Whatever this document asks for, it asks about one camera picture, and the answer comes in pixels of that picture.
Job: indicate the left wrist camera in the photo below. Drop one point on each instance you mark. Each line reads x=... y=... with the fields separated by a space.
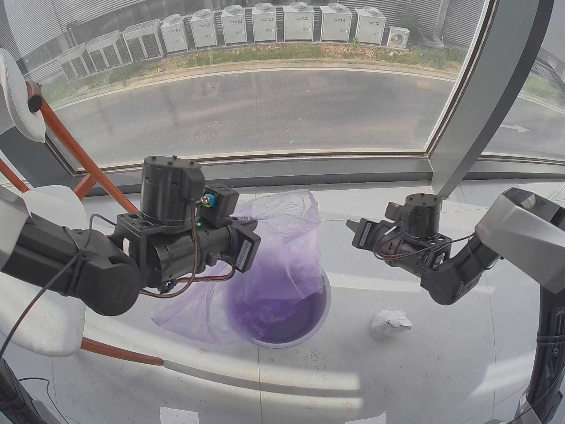
x=223 y=201

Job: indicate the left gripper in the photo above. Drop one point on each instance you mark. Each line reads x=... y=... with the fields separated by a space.
x=181 y=254

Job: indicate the purple plastic bag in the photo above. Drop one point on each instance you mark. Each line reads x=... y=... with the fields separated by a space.
x=282 y=236

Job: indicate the crumpled white paper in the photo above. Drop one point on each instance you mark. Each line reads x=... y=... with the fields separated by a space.
x=390 y=323

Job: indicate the white trash bin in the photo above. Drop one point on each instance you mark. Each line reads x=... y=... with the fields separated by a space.
x=287 y=345

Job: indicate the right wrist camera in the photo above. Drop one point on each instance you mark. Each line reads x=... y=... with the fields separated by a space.
x=394 y=211

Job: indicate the white chair with orange frame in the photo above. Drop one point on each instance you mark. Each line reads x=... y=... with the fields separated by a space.
x=26 y=104

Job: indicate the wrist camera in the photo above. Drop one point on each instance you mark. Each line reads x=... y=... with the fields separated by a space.
x=394 y=211
x=223 y=201

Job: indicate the window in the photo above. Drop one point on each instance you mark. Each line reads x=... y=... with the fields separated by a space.
x=265 y=104

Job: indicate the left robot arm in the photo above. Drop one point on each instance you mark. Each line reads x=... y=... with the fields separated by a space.
x=97 y=272

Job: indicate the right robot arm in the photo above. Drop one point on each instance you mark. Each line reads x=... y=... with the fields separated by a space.
x=512 y=232

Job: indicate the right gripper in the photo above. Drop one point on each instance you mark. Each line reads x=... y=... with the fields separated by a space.
x=366 y=235

